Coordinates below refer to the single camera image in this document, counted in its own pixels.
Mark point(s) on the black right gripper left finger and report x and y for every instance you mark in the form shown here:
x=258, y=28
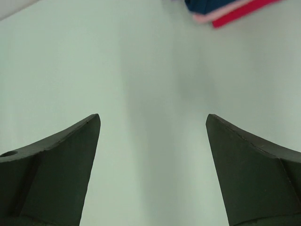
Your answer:
x=45, y=183

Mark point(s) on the pink folded shirt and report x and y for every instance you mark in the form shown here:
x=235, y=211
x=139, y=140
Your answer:
x=217, y=13

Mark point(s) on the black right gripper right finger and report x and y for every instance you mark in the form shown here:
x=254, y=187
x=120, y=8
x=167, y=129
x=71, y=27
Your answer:
x=260, y=181

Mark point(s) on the navy blue folded shirt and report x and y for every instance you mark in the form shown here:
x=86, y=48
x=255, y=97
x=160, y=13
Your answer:
x=205, y=6

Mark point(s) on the red folded shirt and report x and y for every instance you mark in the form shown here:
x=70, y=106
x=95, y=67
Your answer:
x=241, y=12

